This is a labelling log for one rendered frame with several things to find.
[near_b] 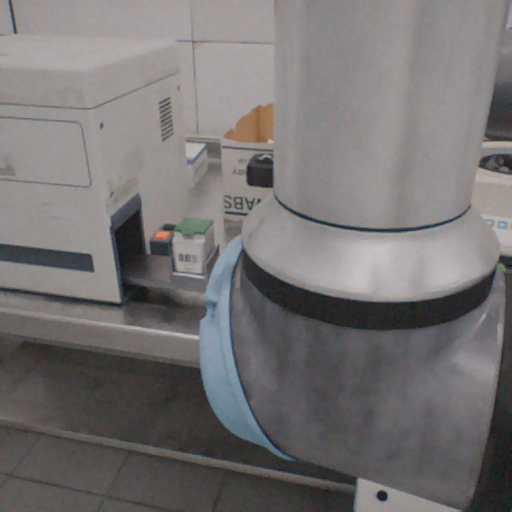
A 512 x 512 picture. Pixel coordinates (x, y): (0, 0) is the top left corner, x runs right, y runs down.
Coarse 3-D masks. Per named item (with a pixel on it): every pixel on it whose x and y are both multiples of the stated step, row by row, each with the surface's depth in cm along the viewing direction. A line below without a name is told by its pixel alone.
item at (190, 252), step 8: (176, 232) 63; (208, 232) 63; (176, 240) 62; (184, 240) 62; (192, 240) 62; (200, 240) 62; (208, 240) 64; (176, 248) 63; (184, 248) 62; (192, 248) 62; (200, 248) 62; (208, 248) 64; (176, 256) 63; (184, 256) 63; (192, 256) 63; (200, 256) 62; (208, 256) 64; (176, 264) 64; (184, 264) 64; (192, 264) 63; (200, 264) 63; (176, 272) 64; (184, 272) 64; (192, 272) 64; (200, 272) 64
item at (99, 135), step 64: (0, 64) 54; (64, 64) 53; (128, 64) 61; (0, 128) 58; (64, 128) 56; (128, 128) 63; (0, 192) 62; (64, 192) 60; (128, 192) 65; (0, 256) 67; (64, 256) 65
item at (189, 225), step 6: (186, 222) 64; (192, 222) 64; (198, 222) 64; (204, 222) 64; (210, 222) 64; (180, 228) 63; (186, 228) 63; (192, 228) 63; (198, 228) 63; (204, 228) 63; (186, 234) 61; (192, 234) 61; (198, 234) 62
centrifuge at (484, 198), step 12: (492, 144) 91; (504, 144) 91; (480, 156) 92; (480, 168) 79; (480, 180) 77; (492, 180) 76; (504, 180) 76; (480, 192) 77; (492, 192) 77; (504, 192) 76; (480, 204) 78; (492, 204) 77; (504, 204) 77; (492, 216) 78; (504, 216) 77; (504, 228) 76; (504, 240) 75; (504, 252) 75
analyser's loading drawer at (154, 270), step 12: (120, 252) 71; (132, 252) 71; (216, 252) 66; (120, 264) 68; (132, 264) 68; (144, 264) 68; (156, 264) 68; (168, 264) 68; (204, 264) 62; (132, 276) 65; (144, 276) 65; (156, 276) 65; (168, 276) 65; (180, 276) 64; (192, 276) 63; (204, 276) 63; (180, 288) 64; (192, 288) 64; (204, 288) 63
